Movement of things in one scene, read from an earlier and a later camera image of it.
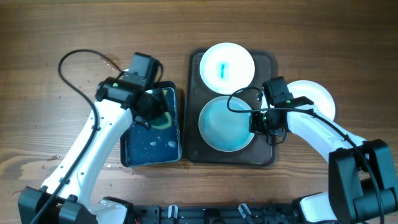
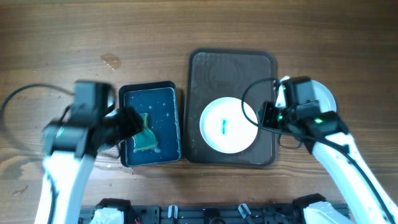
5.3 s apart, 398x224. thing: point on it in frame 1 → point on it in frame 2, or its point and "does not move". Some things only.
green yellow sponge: (162, 123) → (146, 139)
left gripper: (160, 96) → (129, 122)
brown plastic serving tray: (257, 152) does not move
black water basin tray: (161, 144) does not move
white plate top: (227, 68) → (224, 126)
